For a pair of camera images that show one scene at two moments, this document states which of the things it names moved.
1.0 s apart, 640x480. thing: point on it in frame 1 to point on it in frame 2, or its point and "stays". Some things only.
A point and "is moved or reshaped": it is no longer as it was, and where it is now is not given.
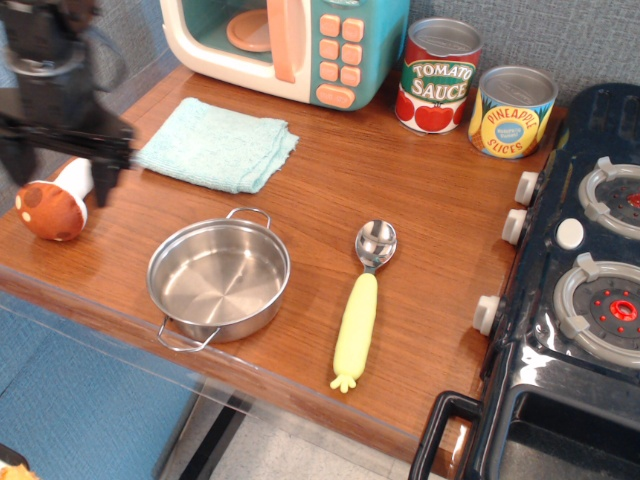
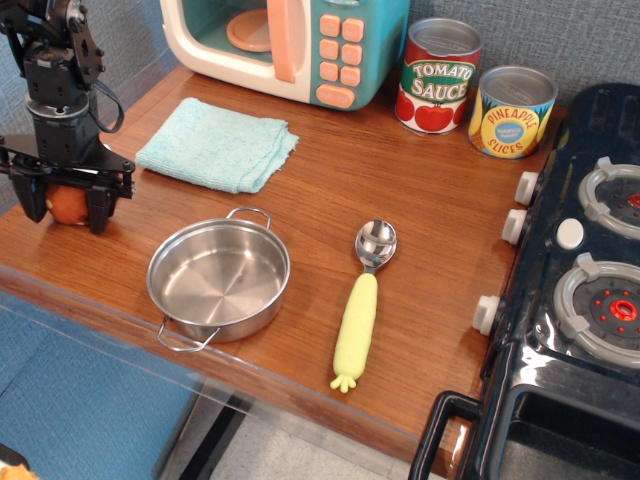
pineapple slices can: x=511 y=111 stays
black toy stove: x=559 y=394 stays
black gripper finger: x=18 y=156 to x=32 y=192
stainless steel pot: x=221 y=278 stays
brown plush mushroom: x=57 y=210 is moved or reshaped
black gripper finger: x=105 y=173 to x=101 y=203
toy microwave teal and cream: x=342 y=54 stays
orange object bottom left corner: x=17 y=472 stays
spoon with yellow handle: x=375 y=243 stays
